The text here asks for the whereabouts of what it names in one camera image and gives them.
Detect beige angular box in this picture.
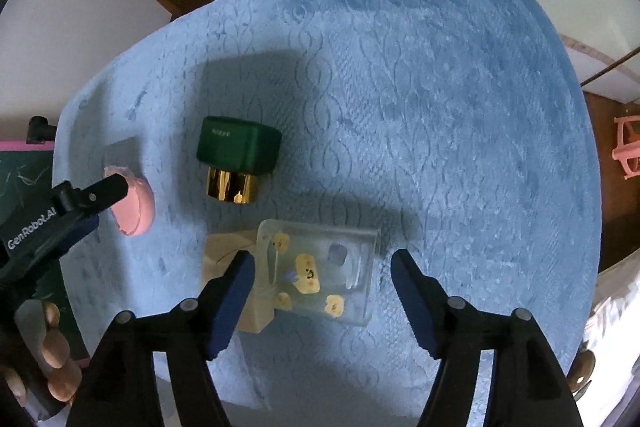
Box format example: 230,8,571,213
201,230,274,334

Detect clear box yellow charms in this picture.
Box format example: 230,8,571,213
256,220,381,326

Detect green gold perfume bottle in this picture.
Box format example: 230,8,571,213
196,116,282,205

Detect person's hand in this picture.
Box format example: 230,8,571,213
17,299,82,403

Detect blue fluffy table cloth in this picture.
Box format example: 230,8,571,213
53,0,601,426

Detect pink plastic stool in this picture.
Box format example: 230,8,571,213
612,115,640,180

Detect white wardrobe sliding doors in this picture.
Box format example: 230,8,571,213
536,0,639,103

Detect green chalkboard pink frame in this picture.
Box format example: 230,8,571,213
0,142,89,361

